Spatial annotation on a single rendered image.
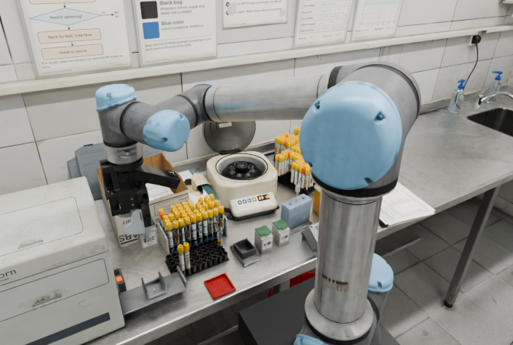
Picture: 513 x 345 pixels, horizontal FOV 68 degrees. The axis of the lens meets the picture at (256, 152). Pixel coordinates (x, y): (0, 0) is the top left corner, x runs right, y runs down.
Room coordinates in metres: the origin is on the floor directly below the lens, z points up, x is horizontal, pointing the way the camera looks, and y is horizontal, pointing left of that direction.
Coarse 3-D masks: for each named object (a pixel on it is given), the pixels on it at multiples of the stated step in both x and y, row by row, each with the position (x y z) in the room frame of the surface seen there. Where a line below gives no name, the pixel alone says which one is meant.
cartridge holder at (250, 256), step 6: (240, 240) 0.91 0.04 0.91; (246, 240) 0.92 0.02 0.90; (234, 246) 0.89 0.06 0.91; (240, 246) 0.91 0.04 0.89; (246, 246) 0.91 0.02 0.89; (252, 246) 0.89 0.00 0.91; (234, 252) 0.88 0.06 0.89; (240, 252) 0.86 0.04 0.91; (246, 252) 0.86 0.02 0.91; (252, 252) 0.87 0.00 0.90; (240, 258) 0.86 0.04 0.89; (246, 258) 0.86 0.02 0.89; (252, 258) 0.86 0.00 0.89; (258, 258) 0.86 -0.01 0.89; (246, 264) 0.84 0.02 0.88
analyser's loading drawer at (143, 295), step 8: (176, 272) 0.77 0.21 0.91; (152, 280) 0.73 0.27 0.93; (160, 280) 0.72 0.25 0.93; (168, 280) 0.74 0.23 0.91; (176, 280) 0.74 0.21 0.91; (184, 280) 0.72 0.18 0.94; (136, 288) 0.71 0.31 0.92; (144, 288) 0.68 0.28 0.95; (152, 288) 0.71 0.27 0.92; (160, 288) 0.71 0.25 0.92; (168, 288) 0.71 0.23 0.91; (176, 288) 0.71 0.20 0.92; (184, 288) 0.71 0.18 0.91; (120, 296) 0.68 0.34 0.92; (128, 296) 0.68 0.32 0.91; (136, 296) 0.68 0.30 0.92; (144, 296) 0.68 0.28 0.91; (152, 296) 0.67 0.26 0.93; (160, 296) 0.68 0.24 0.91; (168, 296) 0.69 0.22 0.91; (128, 304) 0.66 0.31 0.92; (136, 304) 0.66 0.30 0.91; (144, 304) 0.66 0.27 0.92; (128, 312) 0.64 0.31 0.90
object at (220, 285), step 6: (216, 276) 0.79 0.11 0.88; (222, 276) 0.79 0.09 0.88; (204, 282) 0.77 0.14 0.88; (210, 282) 0.77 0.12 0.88; (216, 282) 0.77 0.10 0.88; (222, 282) 0.77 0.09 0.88; (228, 282) 0.77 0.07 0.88; (210, 288) 0.75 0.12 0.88; (216, 288) 0.75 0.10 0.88; (222, 288) 0.75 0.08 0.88; (228, 288) 0.75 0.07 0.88; (234, 288) 0.75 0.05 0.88; (210, 294) 0.73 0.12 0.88; (216, 294) 0.73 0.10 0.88; (222, 294) 0.72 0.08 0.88
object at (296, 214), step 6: (294, 198) 1.05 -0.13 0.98; (300, 198) 1.05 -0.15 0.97; (306, 198) 1.06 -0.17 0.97; (282, 204) 1.02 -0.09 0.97; (288, 204) 1.02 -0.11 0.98; (294, 204) 1.02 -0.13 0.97; (300, 204) 1.02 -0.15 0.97; (306, 204) 1.04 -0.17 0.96; (282, 210) 1.02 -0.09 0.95; (288, 210) 1.00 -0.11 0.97; (294, 210) 1.01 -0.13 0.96; (300, 210) 1.02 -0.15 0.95; (306, 210) 1.04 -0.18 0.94; (282, 216) 1.02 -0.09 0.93; (288, 216) 1.00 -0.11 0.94; (294, 216) 1.01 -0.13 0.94; (300, 216) 1.03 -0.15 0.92; (306, 216) 1.04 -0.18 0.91; (288, 222) 0.99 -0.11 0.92; (294, 222) 1.01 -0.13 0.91; (300, 222) 1.03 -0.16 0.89; (306, 222) 1.04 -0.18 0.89; (294, 228) 1.01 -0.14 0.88; (300, 228) 1.01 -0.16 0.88
